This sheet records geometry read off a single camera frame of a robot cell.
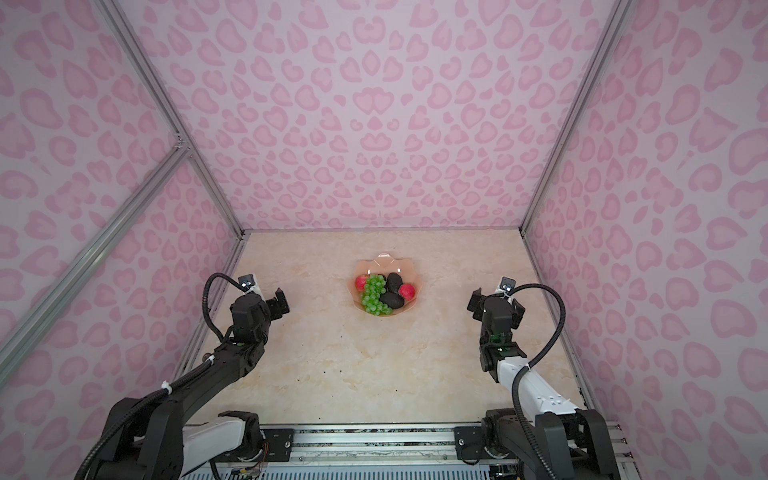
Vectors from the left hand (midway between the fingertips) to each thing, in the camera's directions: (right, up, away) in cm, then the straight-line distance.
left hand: (265, 289), depth 87 cm
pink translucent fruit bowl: (+34, +7, +18) cm, 39 cm away
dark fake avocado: (+37, +1, +11) cm, 39 cm away
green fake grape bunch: (+31, 0, +6) cm, 32 cm away
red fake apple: (+41, -1, +6) cm, 42 cm away
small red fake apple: (+26, +1, +11) cm, 28 cm away
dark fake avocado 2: (+37, -4, +7) cm, 38 cm away
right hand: (+66, -1, -1) cm, 66 cm away
